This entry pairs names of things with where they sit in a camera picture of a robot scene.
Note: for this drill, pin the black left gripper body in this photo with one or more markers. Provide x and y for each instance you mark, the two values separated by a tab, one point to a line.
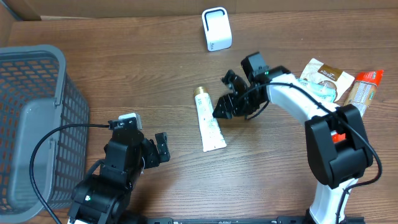
154	149

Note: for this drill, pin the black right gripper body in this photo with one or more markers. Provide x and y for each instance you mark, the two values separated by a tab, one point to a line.
237	94

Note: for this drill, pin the white Pantene tube gold cap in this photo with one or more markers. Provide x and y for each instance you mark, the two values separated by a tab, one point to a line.
211	136

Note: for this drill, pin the teal snack packet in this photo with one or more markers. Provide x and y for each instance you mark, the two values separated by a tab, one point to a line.
324	93

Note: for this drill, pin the beige dried fruit pouch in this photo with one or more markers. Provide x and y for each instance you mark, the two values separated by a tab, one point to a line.
323	74

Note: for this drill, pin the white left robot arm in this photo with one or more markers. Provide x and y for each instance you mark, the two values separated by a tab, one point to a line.
104	193

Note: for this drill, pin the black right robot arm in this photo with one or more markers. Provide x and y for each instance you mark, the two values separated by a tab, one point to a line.
338	150

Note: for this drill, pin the white barcode scanner stand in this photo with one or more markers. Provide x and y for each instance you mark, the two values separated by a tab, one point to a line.
217	29

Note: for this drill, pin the grey plastic shopping basket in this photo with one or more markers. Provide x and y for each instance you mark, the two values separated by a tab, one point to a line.
43	131

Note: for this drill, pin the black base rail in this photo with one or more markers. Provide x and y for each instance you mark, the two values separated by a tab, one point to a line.
278	220

